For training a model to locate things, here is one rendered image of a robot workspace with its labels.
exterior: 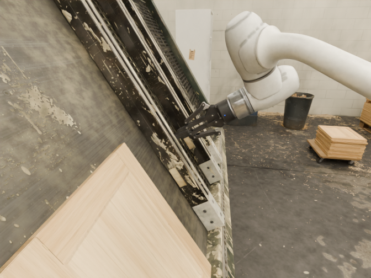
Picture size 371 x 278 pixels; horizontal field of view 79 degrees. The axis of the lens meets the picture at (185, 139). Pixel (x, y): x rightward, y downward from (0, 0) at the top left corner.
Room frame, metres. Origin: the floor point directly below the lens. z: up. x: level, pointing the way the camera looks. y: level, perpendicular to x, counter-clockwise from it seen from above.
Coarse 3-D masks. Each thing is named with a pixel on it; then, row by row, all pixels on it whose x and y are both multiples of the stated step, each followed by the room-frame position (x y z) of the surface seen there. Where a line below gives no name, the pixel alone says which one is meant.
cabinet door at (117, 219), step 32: (128, 160) 0.50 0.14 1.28; (96, 192) 0.36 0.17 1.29; (128, 192) 0.43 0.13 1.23; (64, 224) 0.27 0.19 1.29; (96, 224) 0.31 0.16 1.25; (128, 224) 0.36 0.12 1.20; (160, 224) 0.44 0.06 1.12; (32, 256) 0.21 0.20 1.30; (64, 256) 0.23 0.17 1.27; (96, 256) 0.27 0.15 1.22; (128, 256) 0.31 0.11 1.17; (160, 256) 0.37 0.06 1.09; (192, 256) 0.46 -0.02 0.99
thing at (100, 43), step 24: (72, 0) 0.71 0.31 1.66; (72, 24) 0.71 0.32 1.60; (96, 24) 0.70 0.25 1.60; (96, 48) 0.70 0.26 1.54; (120, 72) 0.69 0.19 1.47; (120, 96) 0.69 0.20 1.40; (144, 96) 0.70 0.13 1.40; (144, 120) 0.68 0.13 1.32; (168, 144) 0.67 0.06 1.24; (168, 168) 0.67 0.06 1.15; (192, 168) 0.70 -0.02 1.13; (192, 192) 0.66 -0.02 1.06; (216, 216) 0.65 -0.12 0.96
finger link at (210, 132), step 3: (213, 129) 0.74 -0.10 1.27; (201, 132) 0.74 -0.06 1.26; (204, 132) 0.73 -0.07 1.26; (207, 132) 0.72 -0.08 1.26; (210, 132) 0.72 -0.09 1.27; (213, 132) 0.72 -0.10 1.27; (216, 132) 0.72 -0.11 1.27; (219, 132) 0.71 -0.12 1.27; (195, 135) 0.73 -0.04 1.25; (198, 135) 0.72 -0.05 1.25; (201, 135) 0.72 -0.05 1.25; (204, 135) 0.72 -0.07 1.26; (207, 135) 0.72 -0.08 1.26; (210, 135) 0.72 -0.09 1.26; (195, 138) 0.73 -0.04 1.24
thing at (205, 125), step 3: (216, 120) 0.71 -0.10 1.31; (204, 123) 0.74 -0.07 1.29; (207, 123) 0.73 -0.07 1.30; (210, 123) 0.71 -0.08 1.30; (213, 123) 0.71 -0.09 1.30; (216, 123) 0.71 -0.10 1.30; (198, 126) 0.74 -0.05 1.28; (201, 126) 0.73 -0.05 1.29; (204, 126) 0.72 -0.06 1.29; (207, 126) 0.72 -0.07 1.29; (192, 129) 0.75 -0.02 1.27; (195, 129) 0.73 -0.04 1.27; (198, 129) 0.72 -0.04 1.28; (201, 129) 0.72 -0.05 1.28; (189, 132) 0.73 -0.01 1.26; (192, 132) 0.73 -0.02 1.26; (195, 132) 0.73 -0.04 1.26; (189, 135) 0.72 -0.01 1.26
